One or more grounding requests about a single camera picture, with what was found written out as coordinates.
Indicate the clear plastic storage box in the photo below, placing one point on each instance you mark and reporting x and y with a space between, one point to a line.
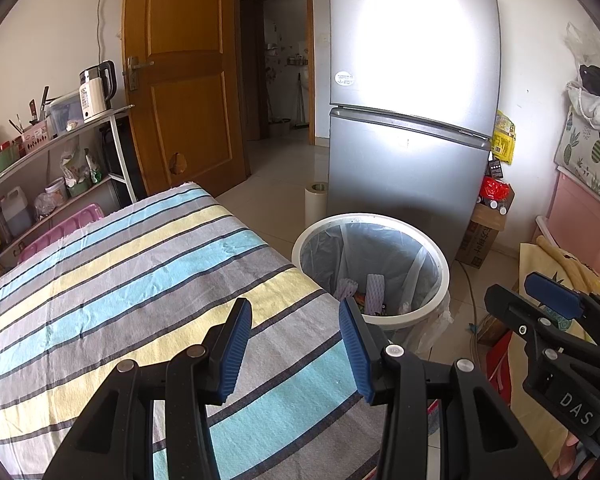
65 115

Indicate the white metal shelf rack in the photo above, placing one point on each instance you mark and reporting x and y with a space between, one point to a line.
117 160

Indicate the white plastic bag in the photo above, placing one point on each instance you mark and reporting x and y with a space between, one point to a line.
590 105

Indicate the white plastic jug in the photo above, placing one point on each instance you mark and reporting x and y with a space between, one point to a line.
16 212

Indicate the yellow packet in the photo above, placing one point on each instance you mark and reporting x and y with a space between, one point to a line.
504 137

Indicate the wooden door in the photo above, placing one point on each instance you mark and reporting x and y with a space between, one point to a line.
185 85

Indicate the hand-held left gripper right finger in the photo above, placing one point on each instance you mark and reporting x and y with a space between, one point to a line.
357 350

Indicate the pink utensil holder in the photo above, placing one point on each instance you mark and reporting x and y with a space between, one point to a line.
32 137

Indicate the clear hanging plastic bag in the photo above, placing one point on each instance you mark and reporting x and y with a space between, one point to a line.
582 42

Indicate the silver refrigerator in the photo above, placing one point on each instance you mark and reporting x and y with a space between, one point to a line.
410 160

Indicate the small black box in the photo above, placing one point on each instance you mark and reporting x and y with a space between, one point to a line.
495 169

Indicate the pineapple printed cloth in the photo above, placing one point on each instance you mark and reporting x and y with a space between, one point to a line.
590 155

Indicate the pink drawer cabinet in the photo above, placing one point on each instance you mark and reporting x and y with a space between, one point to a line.
580 230

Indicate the clear plastic bin liner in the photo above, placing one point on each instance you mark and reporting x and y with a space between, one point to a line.
395 255

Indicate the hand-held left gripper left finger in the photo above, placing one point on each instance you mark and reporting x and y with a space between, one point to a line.
232 355

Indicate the cardboard box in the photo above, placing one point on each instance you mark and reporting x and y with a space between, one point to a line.
480 240

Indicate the yellow pineapple blanket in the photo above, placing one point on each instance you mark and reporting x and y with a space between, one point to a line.
545 270

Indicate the pink plastic tray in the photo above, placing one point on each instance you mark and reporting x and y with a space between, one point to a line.
60 232

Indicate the white paper roll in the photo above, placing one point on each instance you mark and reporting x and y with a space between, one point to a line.
315 207

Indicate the green packet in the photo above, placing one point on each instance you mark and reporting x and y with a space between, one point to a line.
95 170

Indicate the mop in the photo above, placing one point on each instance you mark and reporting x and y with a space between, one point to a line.
301 102

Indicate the white electric kettle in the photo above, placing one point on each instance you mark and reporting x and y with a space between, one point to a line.
94 97

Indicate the plastic food bag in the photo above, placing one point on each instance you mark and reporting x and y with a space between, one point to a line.
75 167

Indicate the green pot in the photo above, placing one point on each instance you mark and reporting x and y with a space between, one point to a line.
2 162

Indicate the red floor bag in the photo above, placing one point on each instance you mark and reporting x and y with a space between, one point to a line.
500 370

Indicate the grey bucket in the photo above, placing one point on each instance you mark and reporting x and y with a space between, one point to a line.
280 127

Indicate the person's right hand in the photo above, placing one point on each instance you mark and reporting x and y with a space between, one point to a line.
572 460

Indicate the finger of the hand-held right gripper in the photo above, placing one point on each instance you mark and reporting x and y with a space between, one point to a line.
555 295
517 315

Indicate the striped tablecloth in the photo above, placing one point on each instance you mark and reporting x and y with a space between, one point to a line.
145 270

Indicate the white lidded container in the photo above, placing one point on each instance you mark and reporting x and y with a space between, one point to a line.
56 191

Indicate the red plastic bag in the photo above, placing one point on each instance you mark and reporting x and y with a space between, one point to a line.
495 190

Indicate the white trash bin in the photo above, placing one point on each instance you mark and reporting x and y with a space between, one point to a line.
445 280

